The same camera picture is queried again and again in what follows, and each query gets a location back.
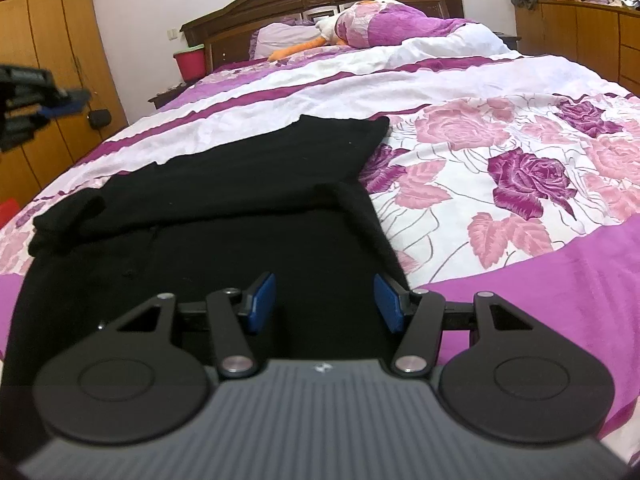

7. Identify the red bucket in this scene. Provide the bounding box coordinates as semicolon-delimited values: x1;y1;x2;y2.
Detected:
173;44;207;84

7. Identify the white orange plush toy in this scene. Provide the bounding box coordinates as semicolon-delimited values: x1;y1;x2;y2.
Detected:
267;0;416;63

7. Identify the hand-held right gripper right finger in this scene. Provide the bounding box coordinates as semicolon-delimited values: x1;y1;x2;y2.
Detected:
372;274;539;378

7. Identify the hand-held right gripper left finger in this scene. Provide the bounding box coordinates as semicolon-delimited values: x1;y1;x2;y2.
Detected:
100;272;277;378

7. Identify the black garment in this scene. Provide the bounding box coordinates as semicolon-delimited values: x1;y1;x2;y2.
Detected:
0;114;422;463

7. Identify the dark wooden headboard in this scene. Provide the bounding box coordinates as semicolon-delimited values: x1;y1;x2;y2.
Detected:
180;0;466;81

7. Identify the wooden wardrobe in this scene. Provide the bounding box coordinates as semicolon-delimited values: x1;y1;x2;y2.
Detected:
0;0;128;228

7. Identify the light purple pillow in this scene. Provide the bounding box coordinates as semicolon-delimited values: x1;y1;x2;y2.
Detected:
248;22;323;60

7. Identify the wooden cabinet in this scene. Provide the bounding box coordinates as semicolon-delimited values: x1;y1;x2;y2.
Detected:
515;0;640;96

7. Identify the folded purple floral quilt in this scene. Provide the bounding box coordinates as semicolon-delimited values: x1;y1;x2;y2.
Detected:
334;2;483;51

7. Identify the purple floral bed blanket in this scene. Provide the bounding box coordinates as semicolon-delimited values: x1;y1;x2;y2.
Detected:
0;17;640;466

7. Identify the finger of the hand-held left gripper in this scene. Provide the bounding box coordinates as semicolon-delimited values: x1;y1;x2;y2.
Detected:
36;100;85;123
50;88;92;107

